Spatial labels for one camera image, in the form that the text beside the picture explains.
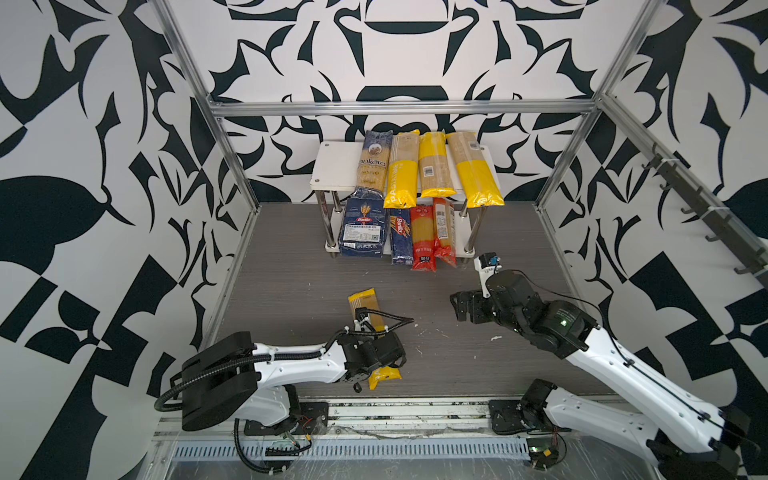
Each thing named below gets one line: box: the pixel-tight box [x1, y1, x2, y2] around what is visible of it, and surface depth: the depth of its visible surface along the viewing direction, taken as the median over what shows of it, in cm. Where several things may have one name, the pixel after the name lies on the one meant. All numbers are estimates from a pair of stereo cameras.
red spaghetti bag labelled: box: [433, 197, 457, 268], surface depth 101 cm
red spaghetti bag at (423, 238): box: [410, 205, 437, 272], surface depth 101 cm
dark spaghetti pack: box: [356, 130, 394, 195], surface depth 81 cm
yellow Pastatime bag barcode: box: [445, 132, 505, 208], surface depth 79 cm
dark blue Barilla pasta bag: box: [340, 187, 386, 258], surface depth 96 cm
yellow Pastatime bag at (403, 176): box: [383, 130, 420, 209], surface depth 79 cm
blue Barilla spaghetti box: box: [389, 208, 413, 265], surface depth 101 cm
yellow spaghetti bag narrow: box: [418, 131, 457, 198], surface depth 79 cm
